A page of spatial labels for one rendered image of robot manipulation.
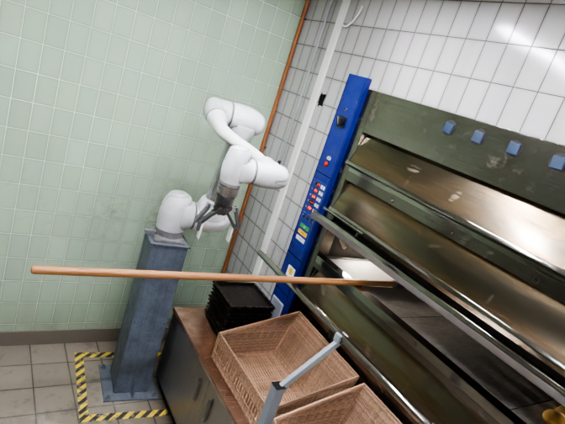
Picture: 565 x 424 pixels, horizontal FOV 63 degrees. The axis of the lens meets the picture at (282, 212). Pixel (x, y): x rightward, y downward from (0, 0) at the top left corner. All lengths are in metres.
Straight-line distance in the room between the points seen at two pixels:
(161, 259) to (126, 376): 0.78
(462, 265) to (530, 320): 0.32
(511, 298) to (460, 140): 0.65
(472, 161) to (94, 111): 1.96
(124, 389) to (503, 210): 2.30
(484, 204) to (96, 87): 2.04
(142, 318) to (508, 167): 2.01
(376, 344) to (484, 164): 0.94
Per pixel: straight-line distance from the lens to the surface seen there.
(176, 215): 2.54
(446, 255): 2.01
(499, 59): 2.05
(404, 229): 2.15
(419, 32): 2.37
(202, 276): 1.87
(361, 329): 2.32
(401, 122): 2.26
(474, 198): 1.96
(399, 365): 2.18
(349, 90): 2.55
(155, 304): 2.75
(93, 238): 3.06
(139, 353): 2.93
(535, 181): 1.84
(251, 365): 2.55
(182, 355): 2.73
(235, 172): 1.84
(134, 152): 2.90
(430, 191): 2.06
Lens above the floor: 2.01
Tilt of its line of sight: 15 degrees down
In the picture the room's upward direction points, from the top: 19 degrees clockwise
